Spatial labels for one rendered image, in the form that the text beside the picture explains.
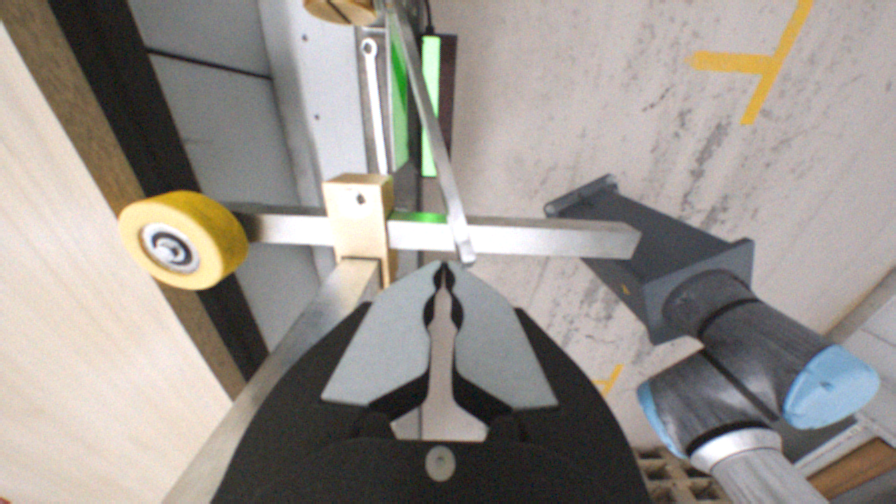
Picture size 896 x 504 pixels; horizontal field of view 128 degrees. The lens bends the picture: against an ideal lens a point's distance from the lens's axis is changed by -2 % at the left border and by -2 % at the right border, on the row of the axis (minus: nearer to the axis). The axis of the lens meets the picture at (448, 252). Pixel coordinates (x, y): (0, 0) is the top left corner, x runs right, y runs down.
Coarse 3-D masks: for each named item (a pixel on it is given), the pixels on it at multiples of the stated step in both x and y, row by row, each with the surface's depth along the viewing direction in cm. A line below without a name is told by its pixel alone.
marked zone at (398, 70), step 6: (396, 54) 24; (396, 60) 24; (396, 66) 24; (396, 72) 24; (402, 72) 27; (396, 78) 24; (402, 78) 27; (402, 84) 28; (402, 90) 28; (402, 96) 28; (402, 102) 28
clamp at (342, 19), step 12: (312, 0) 15; (324, 0) 15; (336, 0) 15; (348, 0) 15; (360, 0) 15; (372, 0) 16; (312, 12) 16; (324, 12) 16; (336, 12) 16; (348, 12) 16; (360, 12) 16; (372, 12) 16; (348, 24) 18; (360, 24) 18
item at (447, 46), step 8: (448, 40) 28; (440, 48) 29; (448, 48) 29; (440, 56) 29; (448, 56) 29; (440, 64) 30; (448, 64) 30; (440, 72) 30; (448, 72) 30; (440, 80) 30; (448, 80) 30; (440, 88) 31; (448, 88) 31; (440, 96) 31; (448, 96) 31; (440, 104) 32; (448, 104) 32; (440, 112) 32; (448, 112) 32; (440, 120) 32; (448, 120) 32; (440, 128) 33; (448, 128) 33; (448, 136) 33; (448, 144) 34; (448, 152) 34
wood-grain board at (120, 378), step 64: (0, 0) 12; (0, 64) 13; (64, 64) 15; (0, 128) 15; (64, 128) 15; (0, 192) 17; (64, 192) 17; (128, 192) 19; (0, 256) 20; (64, 256) 20; (128, 256) 20; (0, 320) 23; (64, 320) 23; (128, 320) 23; (192, 320) 24; (0, 384) 29; (64, 384) 28; (128, 384) 28; (192, 384) 28; (0, 448) 37; (64, 448) 37; (128, 448) 36; (192, 448) 36
